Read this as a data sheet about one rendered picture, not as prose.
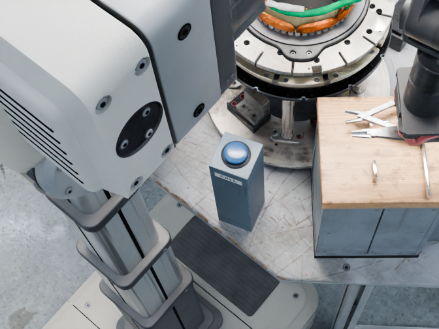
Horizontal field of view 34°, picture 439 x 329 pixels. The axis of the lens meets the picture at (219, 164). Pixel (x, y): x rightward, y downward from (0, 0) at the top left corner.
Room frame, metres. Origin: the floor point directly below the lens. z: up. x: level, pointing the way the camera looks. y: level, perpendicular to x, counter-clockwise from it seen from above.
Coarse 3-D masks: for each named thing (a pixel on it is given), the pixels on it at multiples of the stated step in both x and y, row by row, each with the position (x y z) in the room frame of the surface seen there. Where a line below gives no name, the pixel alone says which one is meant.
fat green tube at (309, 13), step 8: (344, 0) 0.71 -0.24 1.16; (352, 0) 0.71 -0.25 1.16; (360, 0) 0.71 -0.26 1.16; (272, 8) 0.72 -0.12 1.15; (320, 8) 0.70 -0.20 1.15; (328, 8) 0.70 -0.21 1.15; (336, 8) 0.70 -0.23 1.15; (296, 16) 0.70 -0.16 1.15; (304, 16) 0.70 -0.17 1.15; (312, 16) 0.70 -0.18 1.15
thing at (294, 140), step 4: (276, 128) 0.68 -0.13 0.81; (280, 128) 0.68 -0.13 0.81; (280, 132) 0.67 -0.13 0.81; (296, 132) 0.66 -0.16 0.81; (300, 132) 0.66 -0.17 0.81; (272, 136) 0.66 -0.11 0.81; (276, 136) 0.66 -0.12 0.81; (280, 136) 0.66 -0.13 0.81; (296, 136) 0.65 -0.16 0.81; (276, 140) 0.65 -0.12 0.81; (280, 140) 0.65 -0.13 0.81; (284, 140) 0.65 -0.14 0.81; (288, 140) 0.65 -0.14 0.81; (292, 140) 0.65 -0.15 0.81; (296, 140) 0.65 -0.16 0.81; (300, 140) 0.64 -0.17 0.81
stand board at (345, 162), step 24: (336, 120) 0.54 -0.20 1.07; (336, 144) 0.50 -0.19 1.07; (360, 144) 0.49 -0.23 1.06; (384, 144) 0.49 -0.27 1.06; (432, 144) 0.48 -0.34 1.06; (336, 168) 0.46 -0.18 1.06; (360, 168) 0.45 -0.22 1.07; (384, 168) 0.45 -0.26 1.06; (408, 168) 0.44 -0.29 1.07; (432, 168) 0.43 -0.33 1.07; (336, 192) 0.42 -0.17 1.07; (360, 192) 0.41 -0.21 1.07; (384, 192) 0.41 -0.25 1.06; (408, 192) 0.40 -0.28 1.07; (432, 192) 0.40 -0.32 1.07
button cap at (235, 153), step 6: (228, 144) 0.54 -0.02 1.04; (234, 144) 0.54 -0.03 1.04; (240, 144) 0.54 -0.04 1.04; (228, 150) 0.53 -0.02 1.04; (234, 150) 0.53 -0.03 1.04; (240, 150) 0.53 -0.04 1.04; (246, 150) 0.53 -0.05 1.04; (228, 156) 0.52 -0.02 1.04; (234, 156) 0.52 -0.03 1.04; (240, 156) 0.52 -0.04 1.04; (246, 156) 0.52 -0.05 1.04; (228, 162) 0.51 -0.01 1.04; (234, 162) 0.51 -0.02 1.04; (240, 162) 0.51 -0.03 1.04
